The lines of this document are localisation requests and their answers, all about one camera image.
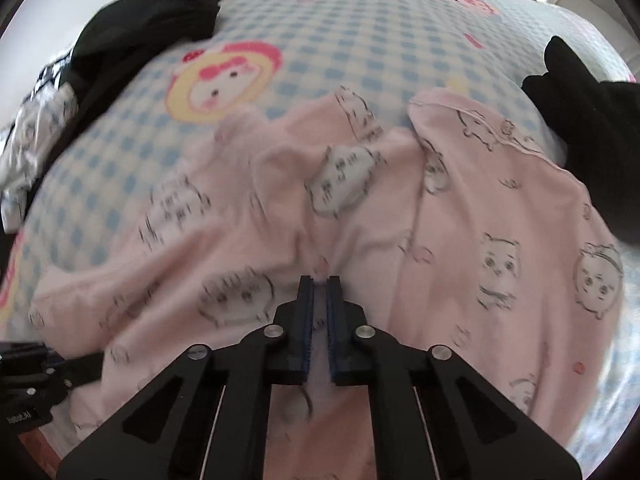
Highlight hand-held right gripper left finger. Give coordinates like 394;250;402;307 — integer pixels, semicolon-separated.
56;275;316;480

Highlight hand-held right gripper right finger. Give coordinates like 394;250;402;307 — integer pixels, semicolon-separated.
326;275;583;480

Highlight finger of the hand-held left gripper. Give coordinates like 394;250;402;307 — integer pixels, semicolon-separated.
60;350;103;388

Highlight pink cartoon print pants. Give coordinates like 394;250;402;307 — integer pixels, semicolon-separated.
30;87;626;480

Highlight white patterned garment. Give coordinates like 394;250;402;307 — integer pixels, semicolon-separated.
0;50;81;228

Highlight checked cartoon print blanket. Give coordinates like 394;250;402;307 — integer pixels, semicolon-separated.
0;0;640;461

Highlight folded black garment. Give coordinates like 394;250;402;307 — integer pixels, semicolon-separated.
521;35;640;243

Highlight black hooded garment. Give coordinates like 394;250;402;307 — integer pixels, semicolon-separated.
72;0;231;78

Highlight grey padded headboard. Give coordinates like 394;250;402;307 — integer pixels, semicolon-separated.
550;0;640;58

